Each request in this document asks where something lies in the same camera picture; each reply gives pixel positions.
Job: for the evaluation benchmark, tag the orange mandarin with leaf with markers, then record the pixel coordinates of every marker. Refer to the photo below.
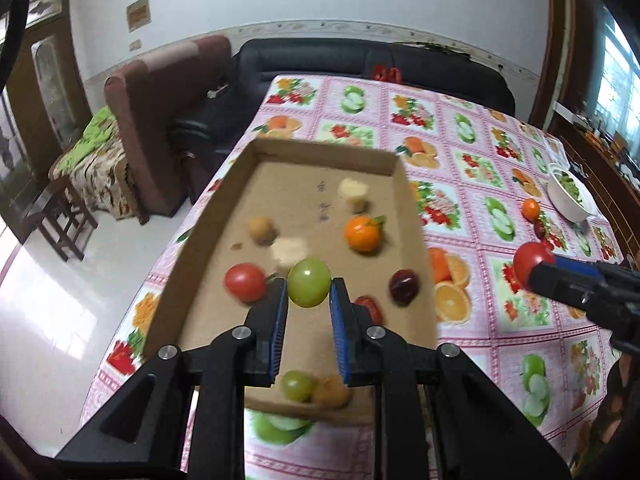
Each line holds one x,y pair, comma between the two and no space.
364,235

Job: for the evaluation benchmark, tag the leafless orange mandarin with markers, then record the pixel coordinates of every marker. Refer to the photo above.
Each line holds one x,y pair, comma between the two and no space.
530,209

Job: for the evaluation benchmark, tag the small wall plaque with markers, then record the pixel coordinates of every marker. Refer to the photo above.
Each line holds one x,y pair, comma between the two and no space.
138,15

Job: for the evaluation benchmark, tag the wooden glass door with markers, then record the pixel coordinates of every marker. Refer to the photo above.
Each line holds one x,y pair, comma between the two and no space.
50,75

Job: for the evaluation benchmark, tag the floral printed tablecloth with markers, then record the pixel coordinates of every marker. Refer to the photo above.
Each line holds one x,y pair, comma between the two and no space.
475,335

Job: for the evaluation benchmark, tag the green grape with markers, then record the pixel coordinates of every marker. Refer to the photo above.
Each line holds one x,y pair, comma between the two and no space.
309,282
298,386

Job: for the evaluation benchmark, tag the shallow cardboard box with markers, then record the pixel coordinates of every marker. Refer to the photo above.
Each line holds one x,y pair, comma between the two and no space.
300,175

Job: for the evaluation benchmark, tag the dark red jujube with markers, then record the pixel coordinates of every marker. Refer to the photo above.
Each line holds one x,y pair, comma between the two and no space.
404,287
372,310
540,228

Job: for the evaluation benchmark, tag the dark wooden cabinet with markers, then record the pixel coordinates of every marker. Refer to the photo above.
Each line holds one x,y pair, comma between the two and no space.
600,170

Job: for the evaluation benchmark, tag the green patterned blanket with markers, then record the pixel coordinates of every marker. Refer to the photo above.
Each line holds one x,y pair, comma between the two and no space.
90,160

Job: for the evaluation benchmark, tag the green vegetable scraps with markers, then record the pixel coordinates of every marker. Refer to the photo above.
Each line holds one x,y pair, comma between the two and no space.
571,187

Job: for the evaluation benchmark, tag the person's right forearm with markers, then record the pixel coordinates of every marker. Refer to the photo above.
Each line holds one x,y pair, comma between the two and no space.
620,400

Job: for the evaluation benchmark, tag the pale peeled sugarcane piece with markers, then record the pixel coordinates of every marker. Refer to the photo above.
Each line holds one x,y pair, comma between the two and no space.
289,251
352,193

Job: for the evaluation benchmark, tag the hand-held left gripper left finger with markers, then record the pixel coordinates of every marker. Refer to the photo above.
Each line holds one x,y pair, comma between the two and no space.
277,340

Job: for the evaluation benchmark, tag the black leather sofa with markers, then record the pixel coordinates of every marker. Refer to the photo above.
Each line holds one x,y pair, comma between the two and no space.
325,57

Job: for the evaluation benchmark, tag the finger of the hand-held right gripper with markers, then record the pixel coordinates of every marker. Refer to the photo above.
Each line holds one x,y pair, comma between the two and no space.
560,285
582,267

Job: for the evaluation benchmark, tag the red plastic bag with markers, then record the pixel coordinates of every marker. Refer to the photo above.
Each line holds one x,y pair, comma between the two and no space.
387,73

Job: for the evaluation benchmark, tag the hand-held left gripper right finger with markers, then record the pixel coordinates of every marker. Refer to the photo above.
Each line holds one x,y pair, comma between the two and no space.
340,340

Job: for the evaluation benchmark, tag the red tomato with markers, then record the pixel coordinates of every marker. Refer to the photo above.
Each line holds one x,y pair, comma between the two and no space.
245,283
526,260

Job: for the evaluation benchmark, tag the dark wooden stool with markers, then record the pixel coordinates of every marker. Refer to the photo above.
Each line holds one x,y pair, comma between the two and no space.
60,210

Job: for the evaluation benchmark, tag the white bowl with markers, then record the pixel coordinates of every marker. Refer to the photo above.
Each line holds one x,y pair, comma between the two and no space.
565,207

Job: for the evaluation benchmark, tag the brown armchair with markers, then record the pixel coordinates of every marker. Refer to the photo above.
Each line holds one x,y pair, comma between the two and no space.
160,125

